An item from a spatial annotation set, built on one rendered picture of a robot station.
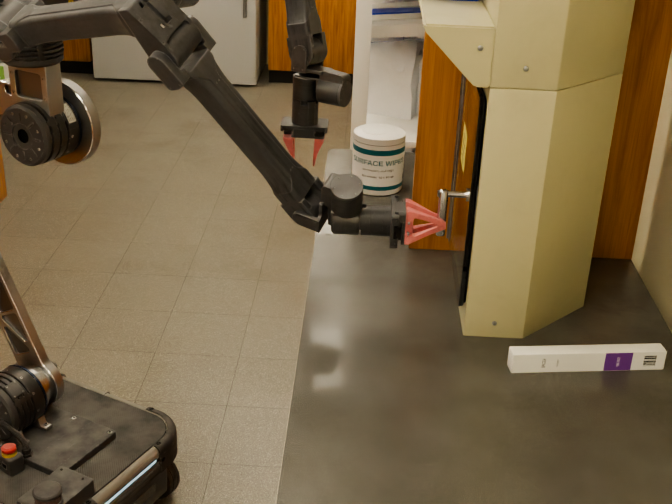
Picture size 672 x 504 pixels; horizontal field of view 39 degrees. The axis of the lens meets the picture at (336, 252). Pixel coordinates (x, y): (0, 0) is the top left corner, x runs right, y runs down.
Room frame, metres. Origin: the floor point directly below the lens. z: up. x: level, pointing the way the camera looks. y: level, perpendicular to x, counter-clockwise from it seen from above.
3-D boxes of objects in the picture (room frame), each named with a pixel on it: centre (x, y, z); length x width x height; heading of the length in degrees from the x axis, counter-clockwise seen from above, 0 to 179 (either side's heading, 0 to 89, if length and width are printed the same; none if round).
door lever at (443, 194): (1.57, -0.20, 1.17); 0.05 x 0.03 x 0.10; 88
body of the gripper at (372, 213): (1.57, -0.08, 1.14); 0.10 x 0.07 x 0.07; 178
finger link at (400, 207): (1.57, -0.15, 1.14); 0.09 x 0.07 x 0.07; 88
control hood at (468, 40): (1.68, -0.19, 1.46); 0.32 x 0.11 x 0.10; 179
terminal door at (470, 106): (1.68, -0.24, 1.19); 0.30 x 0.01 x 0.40; 178
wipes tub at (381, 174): (2.25, -0.10, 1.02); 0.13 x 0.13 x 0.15
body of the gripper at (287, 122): (1.99, 0.08, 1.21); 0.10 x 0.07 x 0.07; 89
